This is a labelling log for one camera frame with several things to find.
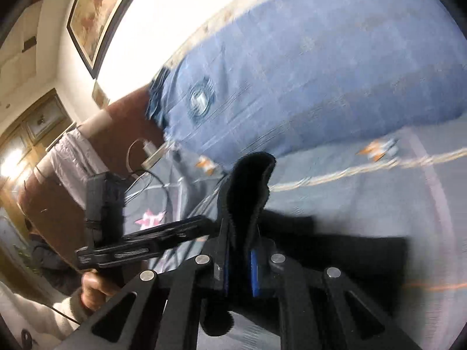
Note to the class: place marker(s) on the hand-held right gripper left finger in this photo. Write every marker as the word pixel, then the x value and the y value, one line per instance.
pixel 226 267

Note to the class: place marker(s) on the person's left hand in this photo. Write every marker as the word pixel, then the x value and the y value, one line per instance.
pixel 95 288

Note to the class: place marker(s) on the white plastic cover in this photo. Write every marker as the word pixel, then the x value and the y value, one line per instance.
pixel 73 160

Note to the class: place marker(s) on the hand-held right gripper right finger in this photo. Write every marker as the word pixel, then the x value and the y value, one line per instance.
pixel 255 270

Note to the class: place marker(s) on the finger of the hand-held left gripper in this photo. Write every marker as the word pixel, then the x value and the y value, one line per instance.
pixel 171 228

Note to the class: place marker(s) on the wooden cabinet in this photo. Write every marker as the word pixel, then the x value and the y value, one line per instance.
pixel 36 125

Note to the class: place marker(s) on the dark cloth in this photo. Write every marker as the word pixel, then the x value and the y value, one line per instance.
pixel 49 260

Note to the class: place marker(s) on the small framed picture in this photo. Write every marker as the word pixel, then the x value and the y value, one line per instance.
pixel 100 94

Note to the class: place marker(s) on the large framed wall picture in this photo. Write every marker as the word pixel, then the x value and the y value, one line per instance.
pixel 99 9

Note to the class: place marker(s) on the brown headboard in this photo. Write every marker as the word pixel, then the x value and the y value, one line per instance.
pixel 122 124

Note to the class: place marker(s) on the person's left forearm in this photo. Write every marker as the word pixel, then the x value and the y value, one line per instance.
pixel 36 322

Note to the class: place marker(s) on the grey patterned bed sheet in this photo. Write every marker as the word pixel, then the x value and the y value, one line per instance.
pixel 365 207

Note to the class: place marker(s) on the white power strip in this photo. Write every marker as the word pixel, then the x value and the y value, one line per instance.
pixel 154 159

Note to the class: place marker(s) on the white charger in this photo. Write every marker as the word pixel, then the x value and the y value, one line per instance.
pixel 148 148

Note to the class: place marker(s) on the blue plaid pillow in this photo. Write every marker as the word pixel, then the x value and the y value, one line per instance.
pixel 310 80

